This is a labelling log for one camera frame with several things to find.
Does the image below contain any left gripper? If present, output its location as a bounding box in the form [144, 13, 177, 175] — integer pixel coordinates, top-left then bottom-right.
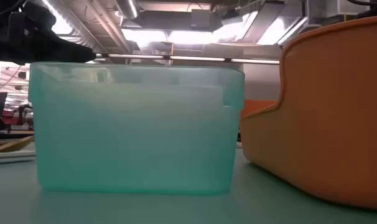
[0, 0, 97, 65]

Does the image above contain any teal translucent plastic bin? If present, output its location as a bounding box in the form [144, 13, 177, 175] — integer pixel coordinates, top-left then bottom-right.
[28, 61, 246, 195]

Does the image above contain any wooden board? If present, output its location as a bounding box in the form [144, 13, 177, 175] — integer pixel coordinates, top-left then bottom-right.
[0, 135, 35, 153]

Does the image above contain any long ceiling strip light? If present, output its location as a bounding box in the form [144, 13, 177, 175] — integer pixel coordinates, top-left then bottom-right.
[95, 53, 281, 65]

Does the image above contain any green table mat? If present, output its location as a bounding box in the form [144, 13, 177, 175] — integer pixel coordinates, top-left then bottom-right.
[0, 147, 377, 224]

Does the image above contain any orange plastic bin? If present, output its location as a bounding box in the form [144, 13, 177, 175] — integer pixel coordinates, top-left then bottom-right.
[240, 14, 377, 212]

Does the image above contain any silver round air duct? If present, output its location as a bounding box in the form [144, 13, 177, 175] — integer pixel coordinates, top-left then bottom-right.
[115, 0, 139, 19]

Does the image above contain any dark ceiling duct box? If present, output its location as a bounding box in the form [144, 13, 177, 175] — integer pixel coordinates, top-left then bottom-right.
[121, 1, 223, 32]

